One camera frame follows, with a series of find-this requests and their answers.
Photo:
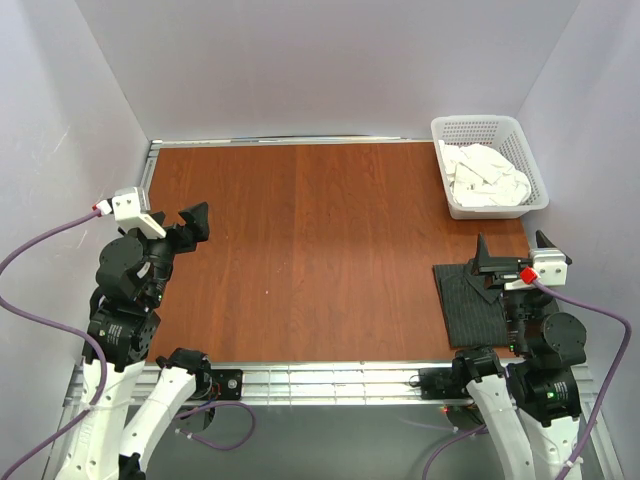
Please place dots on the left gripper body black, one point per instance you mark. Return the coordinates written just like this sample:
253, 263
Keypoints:
176, 235

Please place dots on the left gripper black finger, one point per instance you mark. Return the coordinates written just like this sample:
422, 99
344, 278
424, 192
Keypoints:
196, 220
157, 219

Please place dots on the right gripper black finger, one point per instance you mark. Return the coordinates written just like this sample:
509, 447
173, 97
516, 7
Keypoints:
543, 242
483, 262

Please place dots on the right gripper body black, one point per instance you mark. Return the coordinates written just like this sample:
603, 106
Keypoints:
507, 270

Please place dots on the white long sleeve shirt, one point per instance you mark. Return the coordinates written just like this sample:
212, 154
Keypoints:
480, 176

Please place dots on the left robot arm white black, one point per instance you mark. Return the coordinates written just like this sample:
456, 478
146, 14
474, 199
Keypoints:
131, 280

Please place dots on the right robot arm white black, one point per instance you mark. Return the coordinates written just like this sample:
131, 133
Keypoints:
531, 409

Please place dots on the dark striped folded shirt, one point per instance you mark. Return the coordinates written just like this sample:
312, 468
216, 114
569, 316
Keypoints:
469, 319

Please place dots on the white plastic basket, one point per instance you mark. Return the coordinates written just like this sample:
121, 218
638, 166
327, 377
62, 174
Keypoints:
504, 134

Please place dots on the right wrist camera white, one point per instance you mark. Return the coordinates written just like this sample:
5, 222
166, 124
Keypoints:
549, 266

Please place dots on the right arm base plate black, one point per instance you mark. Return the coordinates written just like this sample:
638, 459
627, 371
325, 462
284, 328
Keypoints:
434, 384

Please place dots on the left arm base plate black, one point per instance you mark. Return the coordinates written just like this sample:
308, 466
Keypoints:
226, 384

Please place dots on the aluminium frame rail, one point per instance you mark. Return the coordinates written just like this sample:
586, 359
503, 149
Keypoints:
317, 278

